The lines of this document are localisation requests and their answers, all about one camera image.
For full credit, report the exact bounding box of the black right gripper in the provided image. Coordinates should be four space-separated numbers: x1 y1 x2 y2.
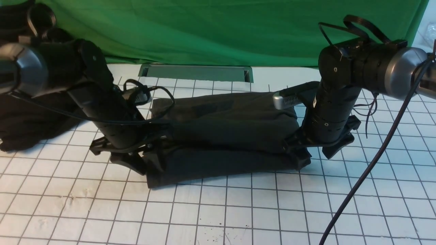
284 82 361 170

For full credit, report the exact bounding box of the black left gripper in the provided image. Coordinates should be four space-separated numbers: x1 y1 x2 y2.
67 80 170 176

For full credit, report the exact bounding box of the gray long-sleeved shirt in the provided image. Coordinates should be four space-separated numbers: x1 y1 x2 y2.
146 92 299 188

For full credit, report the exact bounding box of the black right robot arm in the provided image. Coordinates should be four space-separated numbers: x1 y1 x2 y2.
274 38 435 170

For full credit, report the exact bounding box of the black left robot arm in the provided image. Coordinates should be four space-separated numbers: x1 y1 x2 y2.
1 37 175 175

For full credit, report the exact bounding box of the black clothes pile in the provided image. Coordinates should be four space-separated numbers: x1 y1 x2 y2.
0 0 83 152

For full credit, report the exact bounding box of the green backdrop cloth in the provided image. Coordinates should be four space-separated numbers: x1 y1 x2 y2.
44 0 428 67

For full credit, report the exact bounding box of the clear plastic bag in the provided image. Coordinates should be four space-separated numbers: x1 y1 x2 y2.
423 21 436 48

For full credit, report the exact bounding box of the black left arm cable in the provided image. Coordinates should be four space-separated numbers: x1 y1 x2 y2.
7 2 176 126

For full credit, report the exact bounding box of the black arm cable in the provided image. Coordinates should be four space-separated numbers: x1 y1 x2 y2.
7 2 176 126
317 14 436 245

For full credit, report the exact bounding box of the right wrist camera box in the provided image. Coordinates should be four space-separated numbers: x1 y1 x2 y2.
273 81 320 110

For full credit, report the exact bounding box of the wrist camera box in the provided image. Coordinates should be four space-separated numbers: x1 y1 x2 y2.
273 81 320 110
122 86 152 107

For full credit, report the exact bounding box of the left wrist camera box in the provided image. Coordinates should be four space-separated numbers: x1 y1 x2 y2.
122 86 152 107

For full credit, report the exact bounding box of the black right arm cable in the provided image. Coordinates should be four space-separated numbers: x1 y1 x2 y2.
317 14 436 245

